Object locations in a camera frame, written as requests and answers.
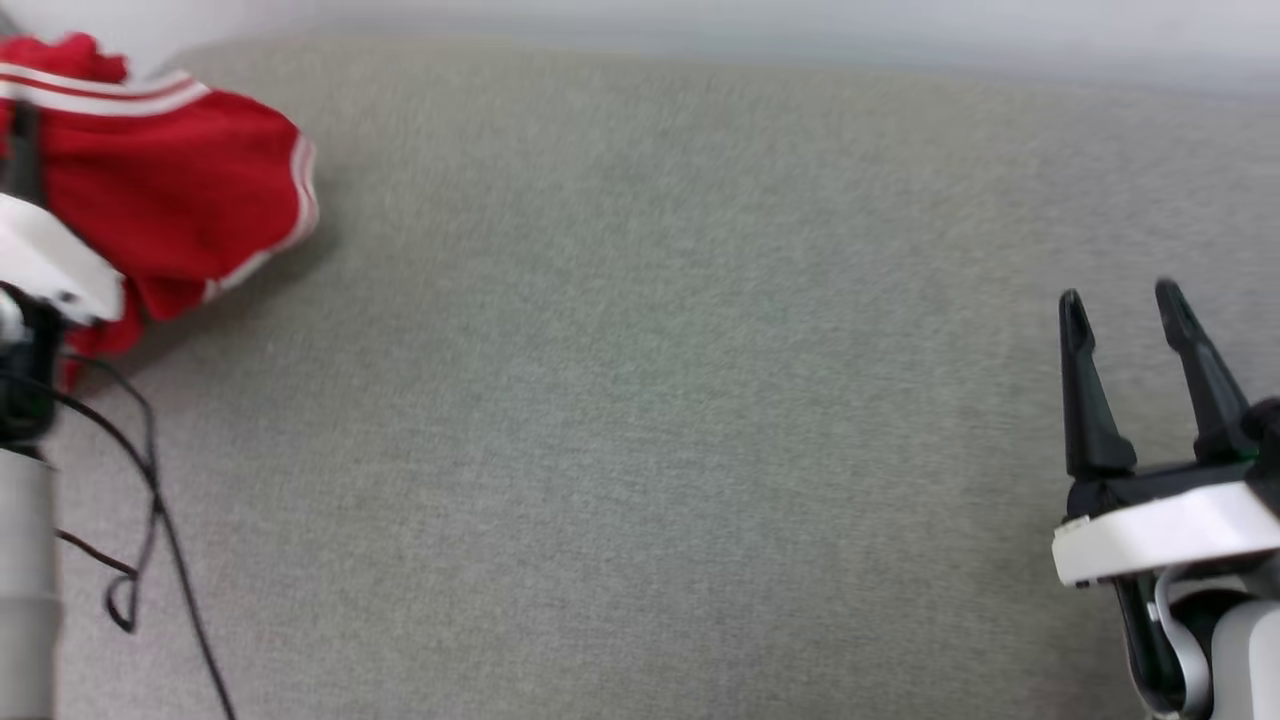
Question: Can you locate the red white-trimmed garment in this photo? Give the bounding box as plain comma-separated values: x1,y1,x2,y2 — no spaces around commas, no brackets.
0,32,321,391

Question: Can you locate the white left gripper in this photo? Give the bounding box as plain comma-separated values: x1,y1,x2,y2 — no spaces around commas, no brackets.
0,98,126,327

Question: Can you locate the thin black cable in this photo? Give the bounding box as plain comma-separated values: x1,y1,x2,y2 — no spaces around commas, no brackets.
40,355,238,720

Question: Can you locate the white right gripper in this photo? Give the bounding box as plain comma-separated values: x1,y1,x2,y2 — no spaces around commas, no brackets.
1052,279,1280,589

